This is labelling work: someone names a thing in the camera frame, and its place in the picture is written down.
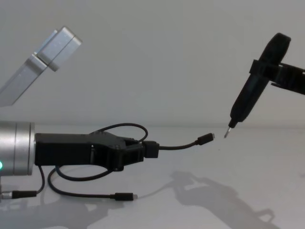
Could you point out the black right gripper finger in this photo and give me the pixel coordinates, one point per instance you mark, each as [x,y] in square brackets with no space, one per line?
[290,83]
[294,71]

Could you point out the black pen-shaped screwdriver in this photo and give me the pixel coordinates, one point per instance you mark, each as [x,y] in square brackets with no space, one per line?
[250,95]

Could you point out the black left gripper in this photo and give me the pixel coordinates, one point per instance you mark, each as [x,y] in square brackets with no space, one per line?
[66,148]

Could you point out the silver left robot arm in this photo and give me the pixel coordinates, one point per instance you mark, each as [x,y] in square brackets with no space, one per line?
[19,148]

